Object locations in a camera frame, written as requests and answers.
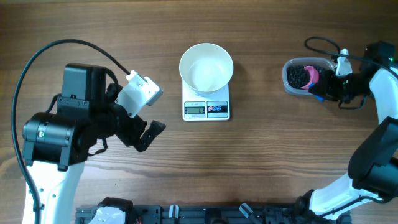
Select white digital kitchen scale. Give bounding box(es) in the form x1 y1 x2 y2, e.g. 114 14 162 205
182 82 231 122

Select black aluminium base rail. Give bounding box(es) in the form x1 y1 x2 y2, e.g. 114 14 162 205
75 204 353 224

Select clear plastic container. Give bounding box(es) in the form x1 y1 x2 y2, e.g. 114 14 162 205
282 57 333 96

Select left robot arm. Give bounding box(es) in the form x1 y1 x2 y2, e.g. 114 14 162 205
22 63 165 223

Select pink scoop blue handle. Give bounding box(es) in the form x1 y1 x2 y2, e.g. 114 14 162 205
301 65 320 90

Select left black camera cable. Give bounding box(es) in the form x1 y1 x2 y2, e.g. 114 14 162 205
11 39 131 224

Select black beans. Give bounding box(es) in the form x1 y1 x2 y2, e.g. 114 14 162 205
287 65 326 90

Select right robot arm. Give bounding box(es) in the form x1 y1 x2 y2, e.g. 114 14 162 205
291 41 397 223

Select white ceramic bowl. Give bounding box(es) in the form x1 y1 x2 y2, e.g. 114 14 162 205
178 43 234 95

